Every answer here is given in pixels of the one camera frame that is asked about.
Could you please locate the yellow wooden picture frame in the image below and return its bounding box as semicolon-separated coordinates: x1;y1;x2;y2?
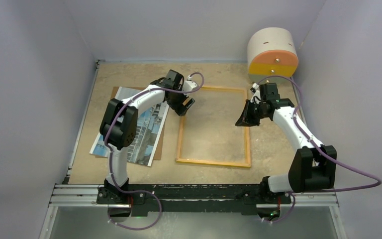
176;86;251;168

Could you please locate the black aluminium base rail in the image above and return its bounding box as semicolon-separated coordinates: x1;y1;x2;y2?
49;184;338;218

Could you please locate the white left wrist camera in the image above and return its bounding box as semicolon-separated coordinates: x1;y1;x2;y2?
182;75;199;96

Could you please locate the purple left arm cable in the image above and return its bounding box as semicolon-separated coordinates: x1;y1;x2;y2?
102;72;205;231

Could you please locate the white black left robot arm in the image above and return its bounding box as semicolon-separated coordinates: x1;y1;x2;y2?
99;70;203;204

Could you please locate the building photo print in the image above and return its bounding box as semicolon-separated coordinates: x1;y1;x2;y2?
89;86;170;167

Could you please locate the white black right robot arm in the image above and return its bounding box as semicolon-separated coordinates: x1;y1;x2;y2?
235;83;337;203

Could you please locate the round three-drawer cabinet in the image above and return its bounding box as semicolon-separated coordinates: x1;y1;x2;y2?
247;27;299;82

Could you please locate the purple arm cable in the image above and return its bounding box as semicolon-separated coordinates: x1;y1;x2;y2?
253;75;382;225
102;72;205;231

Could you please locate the brown cardboard backing board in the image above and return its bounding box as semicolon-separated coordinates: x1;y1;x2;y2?
95;86;165;161

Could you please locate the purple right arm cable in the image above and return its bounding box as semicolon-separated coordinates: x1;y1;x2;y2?
253;75;382;225

